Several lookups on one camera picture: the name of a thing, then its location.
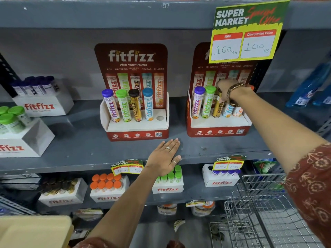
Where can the person's left hand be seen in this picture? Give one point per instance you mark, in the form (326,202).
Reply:
(160,160)

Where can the person's right hand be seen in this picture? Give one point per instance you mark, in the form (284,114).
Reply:
(225,86)

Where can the person's left middle finger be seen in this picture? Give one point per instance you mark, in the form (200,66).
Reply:
(173,145)

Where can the person's left little finger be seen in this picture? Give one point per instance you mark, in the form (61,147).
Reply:
(159,146)

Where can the person's left thumb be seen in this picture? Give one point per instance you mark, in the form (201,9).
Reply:
(177,160)

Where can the person's right fingers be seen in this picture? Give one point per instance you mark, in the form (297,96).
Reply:
(220,88)

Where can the brown cap gold tablet tube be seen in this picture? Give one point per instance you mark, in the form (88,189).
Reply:
(135,107)
(217,108)

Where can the person's left forearm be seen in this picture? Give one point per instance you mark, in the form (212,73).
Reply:
(124,204)

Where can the person's right forearm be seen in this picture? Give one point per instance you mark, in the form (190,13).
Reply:
(271,126)

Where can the gold wrist watch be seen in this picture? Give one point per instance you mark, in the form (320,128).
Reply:
(228,96)

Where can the cluster of green cap tubes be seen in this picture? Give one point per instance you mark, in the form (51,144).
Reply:
(174,174)

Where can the green cap tablet tube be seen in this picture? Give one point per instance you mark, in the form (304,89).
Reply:
(207,104)
(124,108)

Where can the blue cap tablet tube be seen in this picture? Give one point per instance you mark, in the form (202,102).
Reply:
(228,111)
(148,105)

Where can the purple cap tablet tube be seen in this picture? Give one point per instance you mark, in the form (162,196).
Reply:
(197,104)
(112,108)

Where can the orange cap tablet tube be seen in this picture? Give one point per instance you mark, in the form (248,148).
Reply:
(237,111)

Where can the white cardboard display box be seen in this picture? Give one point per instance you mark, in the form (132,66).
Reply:
(219,182)
(108,197)
(44,105)
(64,200)
(28,142)
(168,189)

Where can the small green yellow price tag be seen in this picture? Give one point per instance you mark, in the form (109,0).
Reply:
(195,203)
(228,164)
(128,167)

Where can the red cardboard display stand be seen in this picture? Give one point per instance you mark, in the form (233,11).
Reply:
(219,127)
(134,55)

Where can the white jar with orange label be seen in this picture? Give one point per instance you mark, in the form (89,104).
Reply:
(166,209)
(203,210)

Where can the cluster of purple cap tubes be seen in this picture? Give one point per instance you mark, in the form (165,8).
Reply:
(33,86)
(227,172)

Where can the cluster of orange cap tubes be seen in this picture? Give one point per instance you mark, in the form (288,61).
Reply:
(106,182)

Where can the large green yellow price sign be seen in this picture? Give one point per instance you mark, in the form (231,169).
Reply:
(248,25)

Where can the grey metal shelf rack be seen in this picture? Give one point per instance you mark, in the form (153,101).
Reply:
(77,142)

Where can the green snack packet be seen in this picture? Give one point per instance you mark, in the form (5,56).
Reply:
(263,166)

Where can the blue liquid spray bottle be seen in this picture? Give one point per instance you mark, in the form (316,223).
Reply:
(307,87)
(323,98)

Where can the clear packet with label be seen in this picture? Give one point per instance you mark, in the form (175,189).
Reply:
(88,214)

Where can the cluster of brown cap tubes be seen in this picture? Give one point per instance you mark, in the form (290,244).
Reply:
(57,187)

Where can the rust floral patterned garment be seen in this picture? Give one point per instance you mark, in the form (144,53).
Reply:
(310,185)

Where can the grey flat box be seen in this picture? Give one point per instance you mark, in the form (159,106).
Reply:
(19,179)

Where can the green cap pale tube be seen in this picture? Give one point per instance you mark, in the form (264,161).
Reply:
(3,110)
(10,123)
(19,113)

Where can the beige flat box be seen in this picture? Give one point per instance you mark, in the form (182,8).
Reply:
(33,232)

